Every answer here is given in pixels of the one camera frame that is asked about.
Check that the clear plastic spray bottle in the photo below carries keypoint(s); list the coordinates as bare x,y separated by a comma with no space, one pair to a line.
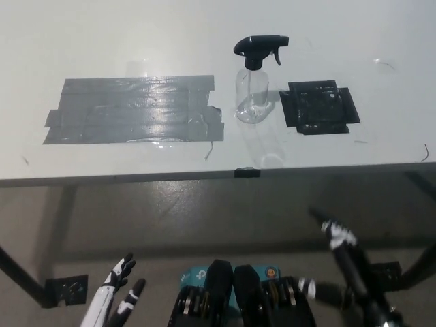
252,97

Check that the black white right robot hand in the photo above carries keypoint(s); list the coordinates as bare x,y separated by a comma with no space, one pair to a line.
351,265

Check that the grey duct tape patch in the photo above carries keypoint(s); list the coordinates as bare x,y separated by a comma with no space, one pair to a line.
136,109

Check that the black tape square patch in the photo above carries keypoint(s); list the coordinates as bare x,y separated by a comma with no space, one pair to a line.
318,107

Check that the black right robot body block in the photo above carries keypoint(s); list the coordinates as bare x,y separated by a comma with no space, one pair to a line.
248,289

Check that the teal cardboard box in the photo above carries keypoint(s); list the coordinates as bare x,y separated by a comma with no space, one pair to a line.
192,277

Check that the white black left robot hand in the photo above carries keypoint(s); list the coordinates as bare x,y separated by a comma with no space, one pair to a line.
102,301

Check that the black trigger spray lid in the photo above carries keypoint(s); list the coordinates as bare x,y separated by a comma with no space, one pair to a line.
259,42

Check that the black robot body block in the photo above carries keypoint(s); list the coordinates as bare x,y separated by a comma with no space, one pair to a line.
248,289
218,282

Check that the black left robot body block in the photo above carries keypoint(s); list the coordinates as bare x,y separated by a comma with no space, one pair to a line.
218,282

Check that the black desk leg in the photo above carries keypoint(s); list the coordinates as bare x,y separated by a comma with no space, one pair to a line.
420,269
24,276

